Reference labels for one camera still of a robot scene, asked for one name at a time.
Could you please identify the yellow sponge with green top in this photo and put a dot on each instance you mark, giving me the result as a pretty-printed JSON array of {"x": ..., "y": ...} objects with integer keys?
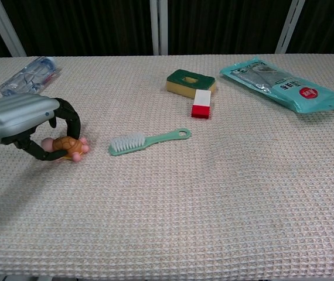
[{"x": 184, "y": 85}]

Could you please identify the clear plastic water bottle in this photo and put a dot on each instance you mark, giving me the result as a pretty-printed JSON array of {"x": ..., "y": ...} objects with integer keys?
[{"x": 32, "y": 77}]

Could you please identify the teal packaged gloves bag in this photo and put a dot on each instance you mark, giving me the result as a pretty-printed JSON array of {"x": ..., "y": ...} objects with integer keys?
[{"x": 284, "y": 85}]

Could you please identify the white metal frame post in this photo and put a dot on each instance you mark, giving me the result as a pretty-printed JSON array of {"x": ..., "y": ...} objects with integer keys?
[
  {"x": 158, "y": 26},
  {"x": 289, "y": 26},
  {"x": 4, "y": 26}
]

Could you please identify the orange and pink turtle toy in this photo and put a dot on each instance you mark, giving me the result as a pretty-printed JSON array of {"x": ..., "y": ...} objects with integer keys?
[{"x": 70, "y": 145}]

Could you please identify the green brush with white bristles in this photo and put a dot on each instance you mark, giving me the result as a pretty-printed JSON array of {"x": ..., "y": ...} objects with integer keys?
[{"x": 132, "y": 143}]

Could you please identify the beige waffle-weave table cloth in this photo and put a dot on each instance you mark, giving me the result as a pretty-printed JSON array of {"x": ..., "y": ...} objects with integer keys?
[{"x": 167, "y": 190}]

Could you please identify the red and white block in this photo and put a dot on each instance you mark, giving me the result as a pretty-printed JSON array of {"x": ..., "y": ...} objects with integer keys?
[{"x": 202, "y": 104}]

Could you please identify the left silver and black robot hand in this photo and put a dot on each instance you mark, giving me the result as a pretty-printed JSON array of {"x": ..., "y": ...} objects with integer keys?
[{"x": 14, "y": 114}]

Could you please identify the dark curtain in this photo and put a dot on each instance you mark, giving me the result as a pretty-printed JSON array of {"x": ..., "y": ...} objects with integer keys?
[{"x": 91, "y": 26}]

